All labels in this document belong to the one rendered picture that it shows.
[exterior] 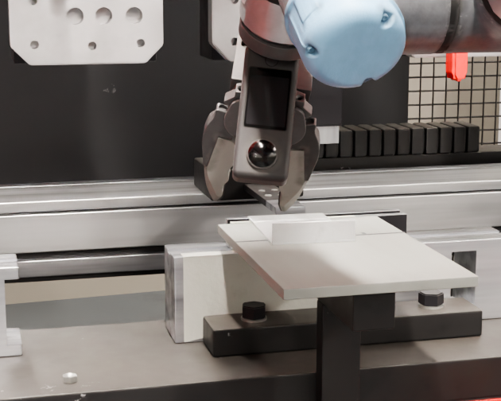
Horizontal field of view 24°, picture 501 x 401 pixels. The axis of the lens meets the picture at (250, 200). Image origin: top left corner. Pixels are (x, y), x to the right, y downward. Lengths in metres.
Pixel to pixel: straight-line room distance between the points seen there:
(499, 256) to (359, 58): 0.58
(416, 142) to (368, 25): 0.93
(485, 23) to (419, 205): 0.75
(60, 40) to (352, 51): 0.43
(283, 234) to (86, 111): 0.64
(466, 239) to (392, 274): 0.29
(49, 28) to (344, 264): 0.37
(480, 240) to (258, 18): 0.49
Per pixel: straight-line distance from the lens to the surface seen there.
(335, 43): 0.79
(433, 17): 0.83
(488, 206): 1.61
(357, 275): 1.03
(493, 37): 0.85
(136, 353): 1.22
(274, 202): 1.33
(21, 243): 1.46
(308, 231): 1.15
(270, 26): 0.93
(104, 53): 1.16
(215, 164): 1.05
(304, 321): 1.22
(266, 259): 1.09
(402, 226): 1.30
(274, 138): 0.95
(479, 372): 1.23
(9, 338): 1.25
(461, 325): 1.28
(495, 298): 1.35
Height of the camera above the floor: 1.27
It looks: 11 degrees down
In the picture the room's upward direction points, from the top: straight up
